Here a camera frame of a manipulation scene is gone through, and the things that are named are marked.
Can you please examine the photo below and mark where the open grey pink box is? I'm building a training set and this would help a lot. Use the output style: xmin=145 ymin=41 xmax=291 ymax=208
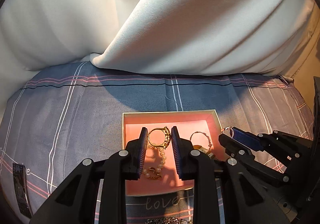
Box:
xmin=121 ymin=109 xmax=227 ymax=197

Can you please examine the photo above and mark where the thin silver bangle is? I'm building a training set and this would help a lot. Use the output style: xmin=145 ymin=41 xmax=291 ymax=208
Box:
xmin=189 ymin=131 xmax=213 ymax=150

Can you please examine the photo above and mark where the gold ring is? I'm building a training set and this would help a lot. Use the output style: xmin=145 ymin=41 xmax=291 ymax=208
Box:
xmin=147 ymin=126 xmax=172 ymax=149

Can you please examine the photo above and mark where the right white pillow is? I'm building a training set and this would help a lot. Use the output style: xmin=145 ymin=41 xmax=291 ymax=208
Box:
xmin=90 ymin=0 xmax=315 ymax=75

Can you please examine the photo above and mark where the brown strap wristwatch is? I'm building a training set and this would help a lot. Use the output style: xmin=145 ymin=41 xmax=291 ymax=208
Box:
xmin=193 ymin=145 xmax=216 ymax=160

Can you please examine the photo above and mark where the white pearl bracelet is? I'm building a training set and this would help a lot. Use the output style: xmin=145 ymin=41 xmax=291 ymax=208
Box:
xmin=143 ymin=147 xmax=167 ymax=180

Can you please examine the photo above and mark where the left white pillow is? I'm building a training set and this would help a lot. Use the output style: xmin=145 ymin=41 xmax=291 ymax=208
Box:
xmin=1 ymin=0 xmax=140 ymax=110

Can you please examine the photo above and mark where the blue plaid bed sheet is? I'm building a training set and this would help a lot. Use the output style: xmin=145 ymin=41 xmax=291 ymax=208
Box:
xmin=1 ymin=62 xmax=313 ymax=223

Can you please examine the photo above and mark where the dark metal chain necklace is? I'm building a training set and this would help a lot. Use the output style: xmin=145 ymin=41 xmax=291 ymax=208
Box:
xmin=145 ymin=216 xmax=194 ymax=224

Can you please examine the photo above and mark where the black smartphone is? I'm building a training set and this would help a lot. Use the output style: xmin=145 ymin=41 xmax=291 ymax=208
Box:
xmin=12 ymin=163 xmax=33 ymax=219

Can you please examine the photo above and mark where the white pillow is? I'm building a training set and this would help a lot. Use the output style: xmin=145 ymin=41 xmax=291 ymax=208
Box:
xmin=90 ymin=0 xmax=315 ymax=75
xmin=1 ymin=0 xmax=140 ymax=110

